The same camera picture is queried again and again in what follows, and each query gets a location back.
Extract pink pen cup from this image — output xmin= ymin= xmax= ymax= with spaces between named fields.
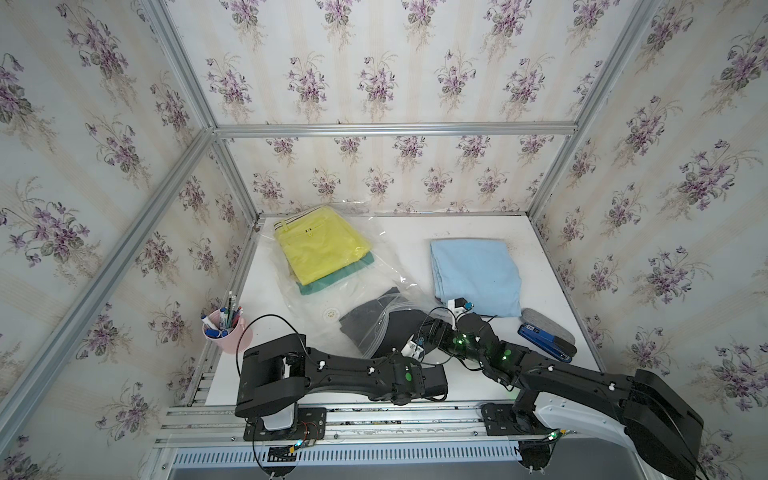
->
xmin=201 ymin=292 xmax=252 ymax=355

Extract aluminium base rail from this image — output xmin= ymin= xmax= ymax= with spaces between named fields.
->
xmin=140 ymin=403 xmax=661 ymax=480

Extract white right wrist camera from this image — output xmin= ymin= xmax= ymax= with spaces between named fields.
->
xmin=447 ymin=297 xmax=474 ymax=319

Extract clear plastic vacuum bag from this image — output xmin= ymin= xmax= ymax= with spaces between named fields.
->
xmin=263 ymin=204 xmax=452 ymax=358

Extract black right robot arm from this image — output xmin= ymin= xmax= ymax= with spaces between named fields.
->
xmin=412 ymin=313 xmax=704 ymax=479

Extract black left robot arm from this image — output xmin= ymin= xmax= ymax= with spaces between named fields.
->
xmin=234 ymin=335 xmax=449 ymax=420

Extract yellow-green folded trousers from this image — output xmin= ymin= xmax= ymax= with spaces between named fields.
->
xmin=274 ymin=206 xmax=372 ymax=286

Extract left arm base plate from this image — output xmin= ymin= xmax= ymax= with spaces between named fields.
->
xmin=243 ymin=405 xmax=328 ymax=442

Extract blue stapler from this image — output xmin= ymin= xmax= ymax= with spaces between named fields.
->
xmin=518 ymin=323 xmax=578 ymax=363

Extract light blue trousers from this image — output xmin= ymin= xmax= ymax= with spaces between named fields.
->
xmin=430 ymin=238 xmax=522 ymax=318

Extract dark grey trousers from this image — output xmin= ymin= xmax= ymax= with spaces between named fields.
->
xmin=340 ymin=287 xmax=427 ymax=358

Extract teal folded garment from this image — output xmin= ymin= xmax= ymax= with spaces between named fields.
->
xmin=298 ymin=252 xmax=375 ymax=296

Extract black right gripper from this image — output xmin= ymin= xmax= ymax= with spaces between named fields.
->
xmin=414 ymin=319 xmax=489 ymax=370

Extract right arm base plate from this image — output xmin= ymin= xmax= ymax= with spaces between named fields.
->
xmin=480 ymin=403 xmax=550 ymax=437

